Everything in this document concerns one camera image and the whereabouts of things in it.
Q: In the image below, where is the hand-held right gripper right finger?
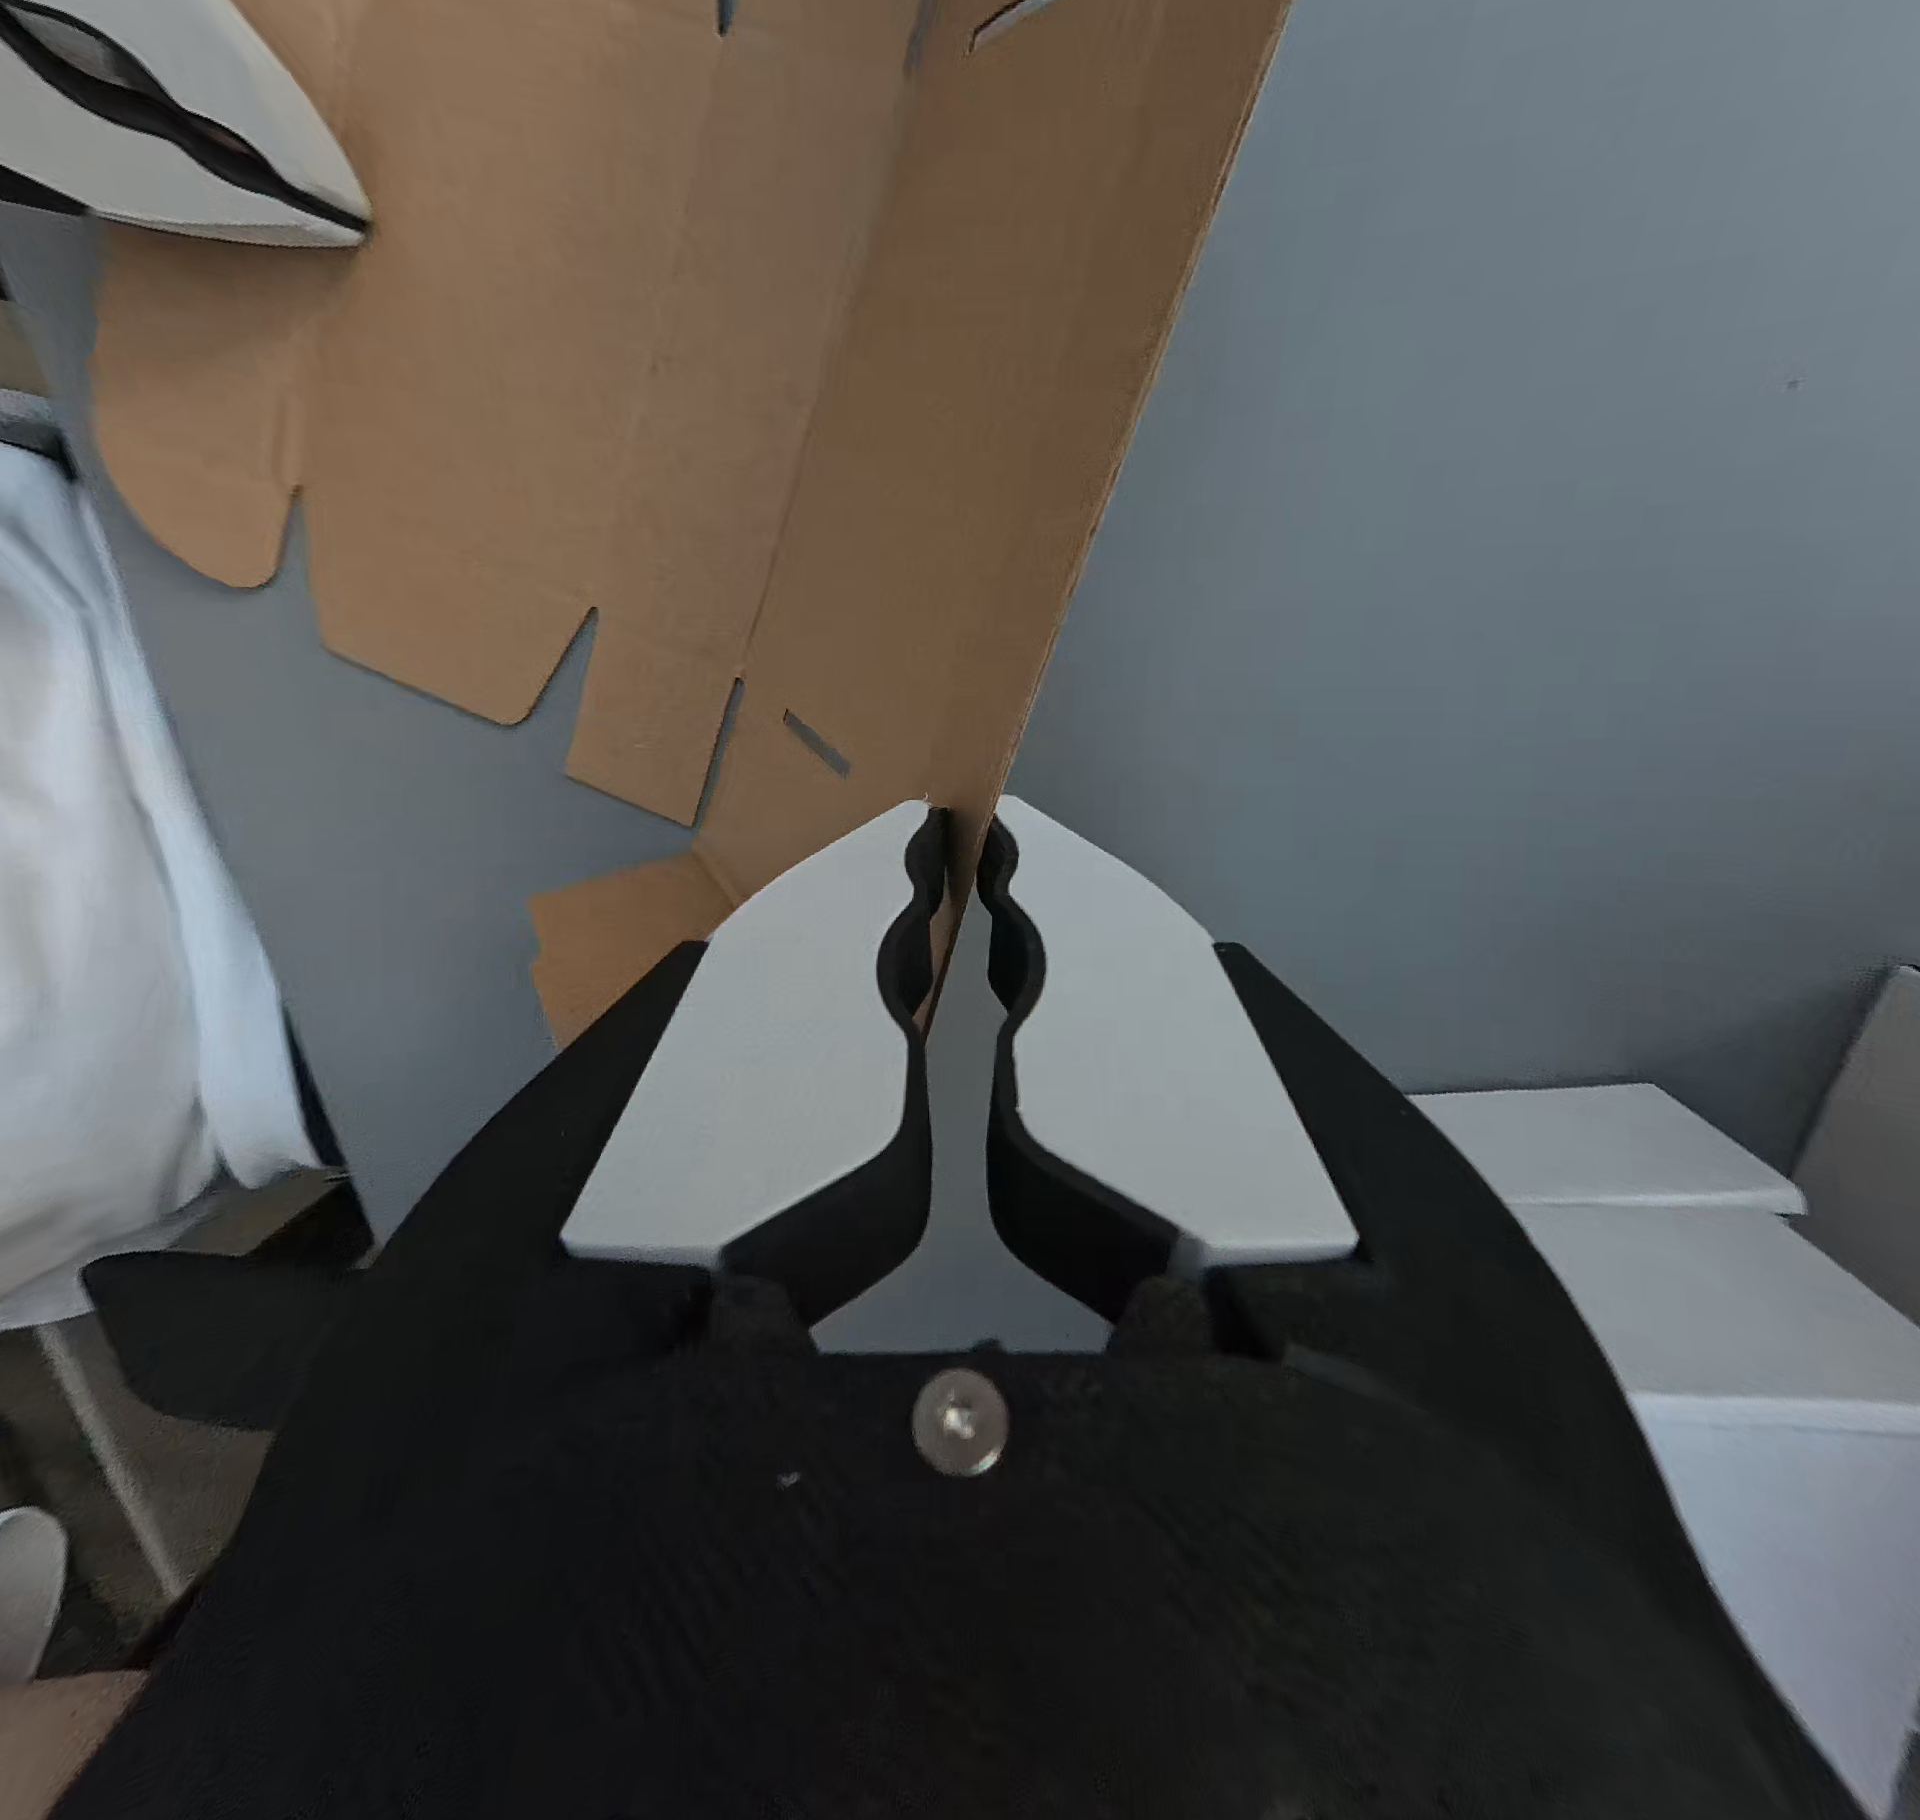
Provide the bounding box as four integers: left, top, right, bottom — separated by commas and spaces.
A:
978, 794, 1361, 1320

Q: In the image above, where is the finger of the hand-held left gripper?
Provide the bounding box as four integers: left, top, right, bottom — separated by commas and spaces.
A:
0, 0, 373, 227
0, 39, 370, 251

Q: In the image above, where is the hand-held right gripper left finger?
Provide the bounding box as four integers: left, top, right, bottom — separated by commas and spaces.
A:
558, 795, 954, 1328

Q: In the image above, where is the brown cardboard box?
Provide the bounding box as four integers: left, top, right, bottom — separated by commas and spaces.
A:
87, 0, 1330, 1053

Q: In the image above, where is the white cardboard box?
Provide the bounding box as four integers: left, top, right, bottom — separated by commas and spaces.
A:
1791, 959, 1920, 1329
1515, 1201, 1920, 1820
1408, 1082, 1810, 1219

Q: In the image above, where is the person's white t-shirt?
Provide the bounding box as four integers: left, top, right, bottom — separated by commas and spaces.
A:
0, 407, 324, 1329

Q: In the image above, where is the white shoe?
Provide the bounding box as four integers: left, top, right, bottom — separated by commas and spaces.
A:
0, 1504, 72, 1687

